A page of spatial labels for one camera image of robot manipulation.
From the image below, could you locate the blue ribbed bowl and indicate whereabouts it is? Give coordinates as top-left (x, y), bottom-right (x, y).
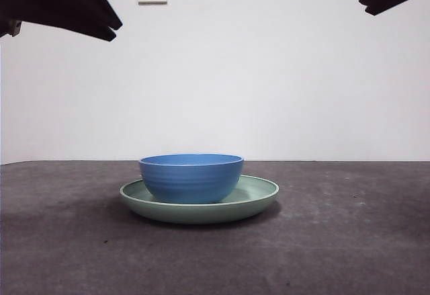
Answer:
top-left (138, 154), bottom-right (245, 204)

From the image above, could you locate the green round plate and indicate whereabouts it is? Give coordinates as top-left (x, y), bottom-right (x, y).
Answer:
top-left (119, 173), bottom-right (280, 224)

